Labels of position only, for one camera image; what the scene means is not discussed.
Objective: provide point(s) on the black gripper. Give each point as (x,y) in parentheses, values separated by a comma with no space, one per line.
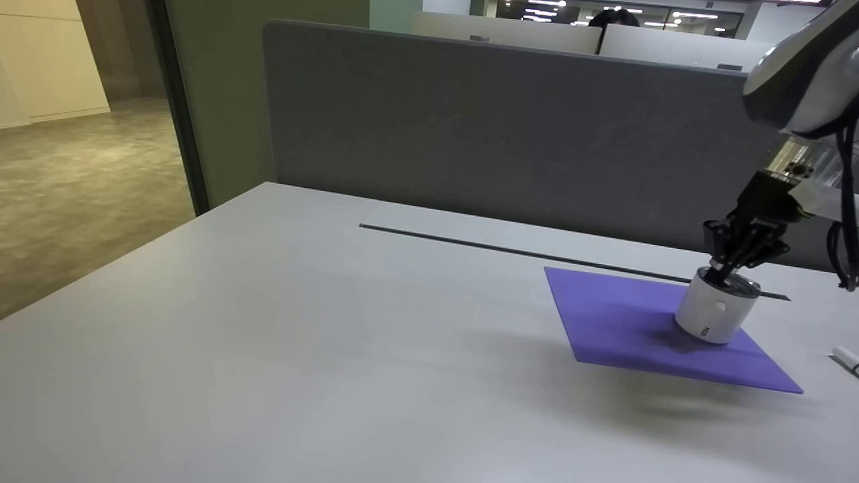
(765,207)

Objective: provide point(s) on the white cup with sliding lid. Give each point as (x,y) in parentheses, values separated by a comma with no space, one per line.
(716,311)

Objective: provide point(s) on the purple square mat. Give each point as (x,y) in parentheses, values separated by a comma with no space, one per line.
(626,326)

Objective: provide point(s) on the white squeeze tube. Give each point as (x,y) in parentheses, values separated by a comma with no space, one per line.
(845,361)

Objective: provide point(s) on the grey desk partition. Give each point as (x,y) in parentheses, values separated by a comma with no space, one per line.
(500,136)

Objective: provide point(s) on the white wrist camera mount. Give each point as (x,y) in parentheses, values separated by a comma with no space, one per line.
(807,174)

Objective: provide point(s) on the dark door frame post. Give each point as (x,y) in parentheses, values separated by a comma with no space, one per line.
(176,103)

